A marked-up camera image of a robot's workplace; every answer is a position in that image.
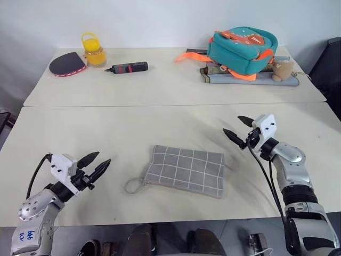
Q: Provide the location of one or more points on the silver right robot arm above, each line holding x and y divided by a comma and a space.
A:
295, 173

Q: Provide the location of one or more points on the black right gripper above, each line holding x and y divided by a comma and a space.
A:
253, 141

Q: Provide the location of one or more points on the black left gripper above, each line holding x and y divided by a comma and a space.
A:
81, 180

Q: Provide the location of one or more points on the small beige teddy bear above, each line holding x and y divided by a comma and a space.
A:
282, 70

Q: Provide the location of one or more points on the black office chair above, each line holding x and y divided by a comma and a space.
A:
329, 74

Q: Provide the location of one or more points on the black and red marker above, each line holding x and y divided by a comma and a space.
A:
128, 67

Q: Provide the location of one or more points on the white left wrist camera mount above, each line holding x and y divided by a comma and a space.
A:
60, 165

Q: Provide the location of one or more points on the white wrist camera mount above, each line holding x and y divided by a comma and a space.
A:
60, 165
266, 128

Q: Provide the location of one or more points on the grey rolled fabric mat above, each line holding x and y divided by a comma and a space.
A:
263, 80

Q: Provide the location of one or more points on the black table tennis paddle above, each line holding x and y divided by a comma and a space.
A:
65, 64

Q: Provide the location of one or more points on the dark rounded shape under table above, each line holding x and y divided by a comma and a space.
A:
206, 242
142, 240

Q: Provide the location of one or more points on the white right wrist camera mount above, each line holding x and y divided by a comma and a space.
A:
266, 128

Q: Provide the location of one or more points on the teal dinosaur child backpack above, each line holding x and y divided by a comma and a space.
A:
239, 53

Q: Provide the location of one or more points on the dark object beside table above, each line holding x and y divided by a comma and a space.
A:
4, 120

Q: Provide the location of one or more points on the grey checked fabric pouch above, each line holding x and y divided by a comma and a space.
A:
186, 170

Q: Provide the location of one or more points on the camouflage fabric pouch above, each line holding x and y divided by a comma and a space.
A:
211, 70

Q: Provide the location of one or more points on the dark shoe with white sole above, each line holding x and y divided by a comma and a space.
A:
89, 248

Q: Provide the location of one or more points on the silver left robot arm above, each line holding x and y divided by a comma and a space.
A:
34, 208

